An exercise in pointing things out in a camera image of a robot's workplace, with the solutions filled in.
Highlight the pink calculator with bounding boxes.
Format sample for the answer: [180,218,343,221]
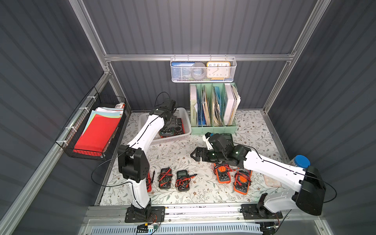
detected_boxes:
[264,175,282,188]

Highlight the yellow alarm clock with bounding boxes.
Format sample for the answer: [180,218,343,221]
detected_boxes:
[206,61,231,79]

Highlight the orange multimeter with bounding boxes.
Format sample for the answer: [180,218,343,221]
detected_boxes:
[234,170,252,195]
[212,163,235,184]

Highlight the small black multimeter left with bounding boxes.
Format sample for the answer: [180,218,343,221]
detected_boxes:
[158,167,172,190]

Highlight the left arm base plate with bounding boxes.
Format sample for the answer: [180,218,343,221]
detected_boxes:
[124,206,165,223]

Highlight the green multimeter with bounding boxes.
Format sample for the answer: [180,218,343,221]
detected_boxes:
[222,133,234,146]
[159,126,177,138]

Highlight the red multimeter with leads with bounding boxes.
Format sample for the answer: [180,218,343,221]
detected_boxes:
[174,118,185,136]

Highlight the red multimeter near left arm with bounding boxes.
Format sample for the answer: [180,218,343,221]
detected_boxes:
[146,171,155,193]

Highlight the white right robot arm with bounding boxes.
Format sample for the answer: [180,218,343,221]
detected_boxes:
[191,133,326,218]

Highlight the small black multimeter right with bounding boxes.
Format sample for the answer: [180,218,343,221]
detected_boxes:
[175,170,197,192]

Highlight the black wire wall basket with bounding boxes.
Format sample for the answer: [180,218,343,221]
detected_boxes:
[55,89,127,161]

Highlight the white wire wall basket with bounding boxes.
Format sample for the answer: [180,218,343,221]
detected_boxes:
[170,56,238,83]

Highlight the white plastic basket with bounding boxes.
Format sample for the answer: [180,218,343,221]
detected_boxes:
[150,107,192,146]

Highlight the green file organizer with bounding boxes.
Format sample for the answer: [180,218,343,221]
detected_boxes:
[190,83,241,135]

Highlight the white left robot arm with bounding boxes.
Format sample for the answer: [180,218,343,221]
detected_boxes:
[117,98,176,210]

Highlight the grey tape roll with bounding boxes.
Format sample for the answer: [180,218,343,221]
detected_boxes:
[191,62,207,81]

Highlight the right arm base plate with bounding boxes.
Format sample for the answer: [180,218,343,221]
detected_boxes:
[240,193,283,220]

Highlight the red paper folder stack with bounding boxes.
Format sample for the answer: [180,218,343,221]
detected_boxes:
[73,107,123,157]

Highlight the blue box in basket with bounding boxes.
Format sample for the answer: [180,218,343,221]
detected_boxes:
[170,62,194,82]

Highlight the blue lid jar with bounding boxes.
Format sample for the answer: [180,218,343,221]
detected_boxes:
[289,155,310,169]

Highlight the small black multimeter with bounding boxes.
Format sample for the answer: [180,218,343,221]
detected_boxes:
[175,170,197,192]
[158,167,172,190]

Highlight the white perforated cable duct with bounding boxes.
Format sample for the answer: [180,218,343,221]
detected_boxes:
[86,222,263,235]

